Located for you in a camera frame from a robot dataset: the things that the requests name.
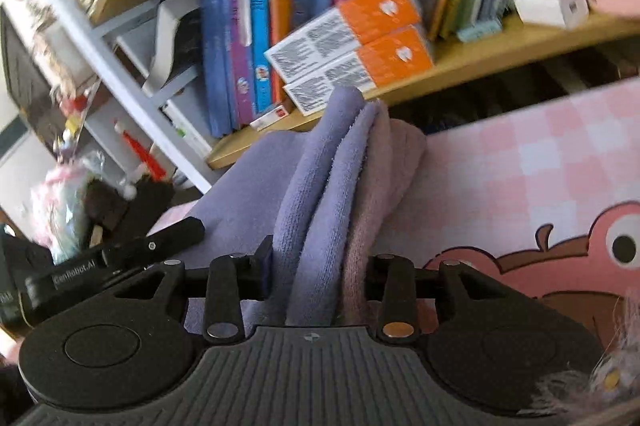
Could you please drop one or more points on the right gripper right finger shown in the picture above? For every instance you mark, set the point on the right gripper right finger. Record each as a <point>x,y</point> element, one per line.
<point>485,342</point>

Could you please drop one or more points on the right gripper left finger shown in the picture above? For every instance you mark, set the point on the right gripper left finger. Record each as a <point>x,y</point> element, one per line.
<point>141,337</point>

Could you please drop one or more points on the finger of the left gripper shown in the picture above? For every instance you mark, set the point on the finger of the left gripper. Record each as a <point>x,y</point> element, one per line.
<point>164,244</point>

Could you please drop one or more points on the purple and pink sweater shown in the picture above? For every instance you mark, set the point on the purple and pink sweater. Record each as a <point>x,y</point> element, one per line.
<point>322,197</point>

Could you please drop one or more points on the pink floral plush bundle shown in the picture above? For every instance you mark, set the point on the pink floral plush bundle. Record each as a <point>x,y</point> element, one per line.
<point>59,218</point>

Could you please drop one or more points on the pink cartoon table mat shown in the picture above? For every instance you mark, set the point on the pink cartoon table mat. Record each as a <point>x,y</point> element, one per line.
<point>546,200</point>

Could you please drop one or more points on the lower orange white box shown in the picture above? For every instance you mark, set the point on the lower orange white box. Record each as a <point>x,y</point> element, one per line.
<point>390,59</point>

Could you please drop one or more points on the orange white box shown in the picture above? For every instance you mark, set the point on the orange white box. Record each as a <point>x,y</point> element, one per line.
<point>390,59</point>
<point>343,28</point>

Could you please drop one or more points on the white charger block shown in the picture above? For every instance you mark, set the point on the white charger block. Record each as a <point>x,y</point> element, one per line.
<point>565,14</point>

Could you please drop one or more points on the upper orange white box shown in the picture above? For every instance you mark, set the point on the upper orange white box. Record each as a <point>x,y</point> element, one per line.
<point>343,28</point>

